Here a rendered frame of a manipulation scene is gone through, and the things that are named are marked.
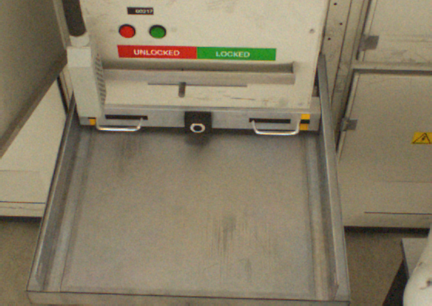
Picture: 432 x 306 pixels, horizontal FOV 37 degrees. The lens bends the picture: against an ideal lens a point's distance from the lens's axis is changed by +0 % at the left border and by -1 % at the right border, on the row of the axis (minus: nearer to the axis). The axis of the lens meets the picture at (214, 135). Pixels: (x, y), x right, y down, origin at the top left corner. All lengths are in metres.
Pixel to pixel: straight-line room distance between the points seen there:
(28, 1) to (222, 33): 0.48
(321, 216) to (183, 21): 0.49
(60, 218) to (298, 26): 0.62
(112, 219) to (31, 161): 0.77
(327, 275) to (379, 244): 1.08
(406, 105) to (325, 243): 0.63
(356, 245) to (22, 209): 1.16
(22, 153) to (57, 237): 0.75
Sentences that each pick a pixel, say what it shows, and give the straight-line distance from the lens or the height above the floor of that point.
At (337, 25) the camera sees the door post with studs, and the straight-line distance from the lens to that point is 1.63.
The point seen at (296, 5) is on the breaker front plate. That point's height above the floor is 1.21.
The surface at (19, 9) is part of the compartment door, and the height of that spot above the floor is 1.07.
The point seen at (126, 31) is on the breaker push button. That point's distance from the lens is 1.29.
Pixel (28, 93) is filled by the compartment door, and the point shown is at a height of 0.86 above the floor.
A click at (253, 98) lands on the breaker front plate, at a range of 1.42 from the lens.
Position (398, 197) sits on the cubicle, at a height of 0.24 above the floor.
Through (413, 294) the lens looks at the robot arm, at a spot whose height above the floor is 1.18.
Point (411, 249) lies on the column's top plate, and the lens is 1.49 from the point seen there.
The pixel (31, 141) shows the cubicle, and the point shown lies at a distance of 2.02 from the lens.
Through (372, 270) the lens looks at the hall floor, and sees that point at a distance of 2.31.
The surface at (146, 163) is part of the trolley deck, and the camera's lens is 1.44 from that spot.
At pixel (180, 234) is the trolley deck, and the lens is 1.33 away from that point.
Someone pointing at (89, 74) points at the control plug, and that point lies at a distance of 1.24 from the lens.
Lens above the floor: 1.99
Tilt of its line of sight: 50 degrees down
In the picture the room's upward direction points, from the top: straight up
